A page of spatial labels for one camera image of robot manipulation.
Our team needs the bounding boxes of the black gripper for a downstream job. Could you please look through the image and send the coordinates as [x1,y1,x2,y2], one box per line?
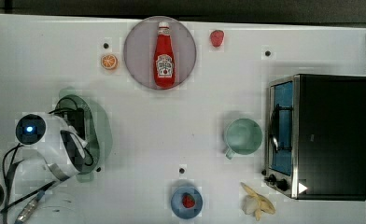
[59,108,85,140]

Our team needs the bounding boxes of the mint green plastic strainer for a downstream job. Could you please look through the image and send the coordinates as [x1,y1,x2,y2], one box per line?
[55,87,113,183]

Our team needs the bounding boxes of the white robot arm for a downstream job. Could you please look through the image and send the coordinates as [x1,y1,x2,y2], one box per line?
[6,113,94,224]

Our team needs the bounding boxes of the orange slice toy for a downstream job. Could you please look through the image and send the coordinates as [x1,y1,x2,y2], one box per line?
[101,54,119,70]

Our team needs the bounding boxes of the grey round plate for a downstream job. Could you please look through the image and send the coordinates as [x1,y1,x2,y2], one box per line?
[123,16,197,90]

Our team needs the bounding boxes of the red ketchup bottle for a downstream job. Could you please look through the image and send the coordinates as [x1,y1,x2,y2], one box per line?
[153,21,176,89]

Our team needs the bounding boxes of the strawberry in blue bowl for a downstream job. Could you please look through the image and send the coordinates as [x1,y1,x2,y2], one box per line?
[182,193,196,208]

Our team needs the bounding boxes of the blue bowl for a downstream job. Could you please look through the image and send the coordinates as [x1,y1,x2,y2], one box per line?
[170,186,204,220]

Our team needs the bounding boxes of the red strawberry toy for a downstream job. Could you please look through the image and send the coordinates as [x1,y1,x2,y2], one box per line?
[210,30,224,48]

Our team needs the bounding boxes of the mint green mug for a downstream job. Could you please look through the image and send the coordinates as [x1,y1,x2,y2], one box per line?
[223,119,262,160]

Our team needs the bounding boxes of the peeled banana toy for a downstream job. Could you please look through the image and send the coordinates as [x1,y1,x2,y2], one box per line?
[241,183,275,221]

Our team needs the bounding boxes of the silver toaster oven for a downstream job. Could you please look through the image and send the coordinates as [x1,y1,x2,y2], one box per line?
[262,74,366,201]

